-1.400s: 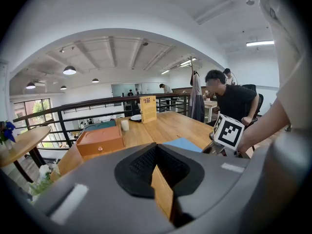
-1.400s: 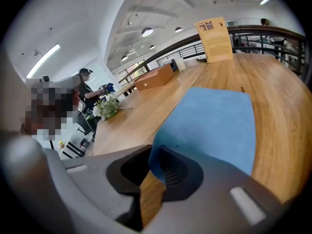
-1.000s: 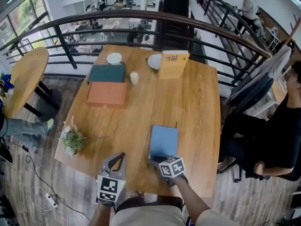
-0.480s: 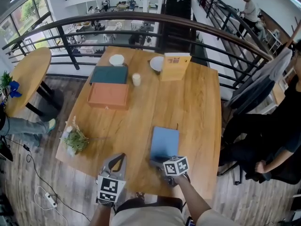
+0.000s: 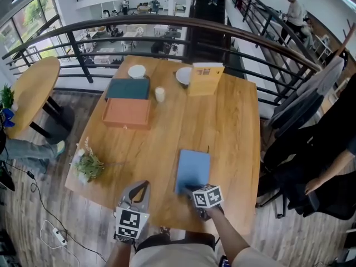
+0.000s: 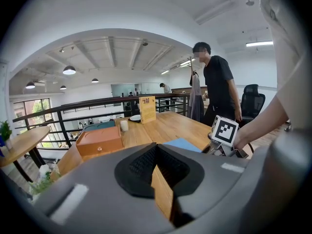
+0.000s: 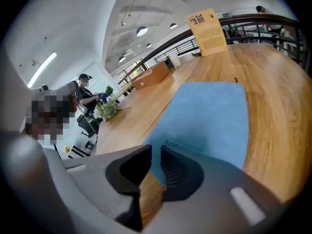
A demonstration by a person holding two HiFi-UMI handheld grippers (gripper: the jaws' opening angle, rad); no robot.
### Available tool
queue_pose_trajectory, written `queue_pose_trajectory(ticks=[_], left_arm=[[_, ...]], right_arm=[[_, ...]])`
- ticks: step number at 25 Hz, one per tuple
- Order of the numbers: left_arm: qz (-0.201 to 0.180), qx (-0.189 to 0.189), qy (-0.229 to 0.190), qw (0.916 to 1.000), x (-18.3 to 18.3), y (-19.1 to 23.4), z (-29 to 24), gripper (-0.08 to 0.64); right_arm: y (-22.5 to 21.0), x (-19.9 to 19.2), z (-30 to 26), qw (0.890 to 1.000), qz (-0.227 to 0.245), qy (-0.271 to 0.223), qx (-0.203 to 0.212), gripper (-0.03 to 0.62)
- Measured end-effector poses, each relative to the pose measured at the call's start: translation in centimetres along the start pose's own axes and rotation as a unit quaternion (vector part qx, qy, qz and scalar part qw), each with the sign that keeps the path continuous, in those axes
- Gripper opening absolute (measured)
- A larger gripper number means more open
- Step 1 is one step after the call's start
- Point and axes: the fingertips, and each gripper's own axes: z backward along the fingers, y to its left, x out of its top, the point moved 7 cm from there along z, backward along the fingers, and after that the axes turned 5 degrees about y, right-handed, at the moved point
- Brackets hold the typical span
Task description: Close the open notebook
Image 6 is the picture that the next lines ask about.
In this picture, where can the wooden coat rack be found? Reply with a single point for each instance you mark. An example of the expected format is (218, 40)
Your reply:
(191, 64)

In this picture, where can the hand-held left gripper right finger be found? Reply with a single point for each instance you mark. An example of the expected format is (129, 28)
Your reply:
(212, 179)

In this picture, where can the person's beige shirt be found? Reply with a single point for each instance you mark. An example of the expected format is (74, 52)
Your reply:
(287, 45)

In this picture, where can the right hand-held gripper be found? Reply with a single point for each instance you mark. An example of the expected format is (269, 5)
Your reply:
(224, 130)

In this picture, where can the black curved metal railing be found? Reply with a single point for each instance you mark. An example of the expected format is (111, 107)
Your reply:
(73, 106)

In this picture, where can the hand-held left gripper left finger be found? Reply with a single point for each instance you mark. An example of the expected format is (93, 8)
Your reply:
(102, 191)

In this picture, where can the black pendant lamp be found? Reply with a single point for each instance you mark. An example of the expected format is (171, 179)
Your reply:
(69, 70)
(30, 85)
(63, 87)
(95, 80)

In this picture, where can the white flower bouquet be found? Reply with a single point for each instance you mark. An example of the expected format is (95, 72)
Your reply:
(45, 181)

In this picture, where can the white ceramic cup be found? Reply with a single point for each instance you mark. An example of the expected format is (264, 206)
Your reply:
(124, 125)

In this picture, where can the grey hanging coat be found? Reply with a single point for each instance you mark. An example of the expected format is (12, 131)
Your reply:
(196, 99)

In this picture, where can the white notebook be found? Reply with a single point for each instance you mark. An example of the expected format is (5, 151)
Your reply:
(185, 144)

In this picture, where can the small potted plant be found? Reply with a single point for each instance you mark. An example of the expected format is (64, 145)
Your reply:
(6, 133)

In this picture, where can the teal book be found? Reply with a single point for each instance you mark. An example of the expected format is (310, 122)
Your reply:
(100, 125)

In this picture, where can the ceiling strip light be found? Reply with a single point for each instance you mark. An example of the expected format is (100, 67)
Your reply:
(259, 43)
(165, 72)
(187, 62)

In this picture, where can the white plate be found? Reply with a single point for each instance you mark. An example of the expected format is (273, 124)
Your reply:
(135, 118)

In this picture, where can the round wooden table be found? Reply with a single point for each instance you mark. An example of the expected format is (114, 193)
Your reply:
(24, 140)

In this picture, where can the black office chair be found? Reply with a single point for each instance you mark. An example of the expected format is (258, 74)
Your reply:
(252, 101)

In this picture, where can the person's right forearm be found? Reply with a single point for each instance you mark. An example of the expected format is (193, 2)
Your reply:
(263, 123)

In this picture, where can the orange leather box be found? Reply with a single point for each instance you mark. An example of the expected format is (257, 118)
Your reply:
(100, 141)

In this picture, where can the large window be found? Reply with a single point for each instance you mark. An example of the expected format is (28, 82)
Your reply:
(33, 116)

